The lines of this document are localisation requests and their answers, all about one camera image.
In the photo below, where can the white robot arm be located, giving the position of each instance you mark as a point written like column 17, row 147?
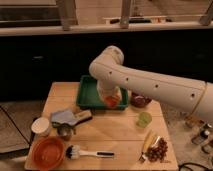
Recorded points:
column 189, row 95

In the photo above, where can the red grapes bunch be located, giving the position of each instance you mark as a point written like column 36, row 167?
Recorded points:
column 158, row 152

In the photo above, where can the white paper cup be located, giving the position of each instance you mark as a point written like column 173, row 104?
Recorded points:
column 41, row 126

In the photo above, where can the white dish brush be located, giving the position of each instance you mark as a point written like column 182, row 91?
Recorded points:
column 75, row 151

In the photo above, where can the dark red bowl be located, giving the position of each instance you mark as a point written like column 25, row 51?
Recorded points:
column 138, row 100

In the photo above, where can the blue grey cloth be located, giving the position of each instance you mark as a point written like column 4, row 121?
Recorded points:
column 64, row 116

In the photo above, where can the brown block brush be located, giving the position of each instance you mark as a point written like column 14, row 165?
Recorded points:
column 83, row 116

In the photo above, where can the orange plastic bowl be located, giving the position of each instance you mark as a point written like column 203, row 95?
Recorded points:
column 48, row 153

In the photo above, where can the metal fork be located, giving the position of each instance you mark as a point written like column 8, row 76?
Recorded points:
column 143, row 156

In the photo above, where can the red apple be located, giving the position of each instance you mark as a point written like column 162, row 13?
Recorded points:
column 111, row 101

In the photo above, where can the green plastic tray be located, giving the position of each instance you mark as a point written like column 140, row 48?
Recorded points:
column 88, row 98

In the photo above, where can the light green cup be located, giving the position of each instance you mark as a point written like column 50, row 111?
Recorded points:
column 144, row 119

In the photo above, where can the metal measuring cup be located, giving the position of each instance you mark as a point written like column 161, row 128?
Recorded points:
column 64, row 130

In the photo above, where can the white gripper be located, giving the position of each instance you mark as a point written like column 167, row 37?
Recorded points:
column 107, row 91

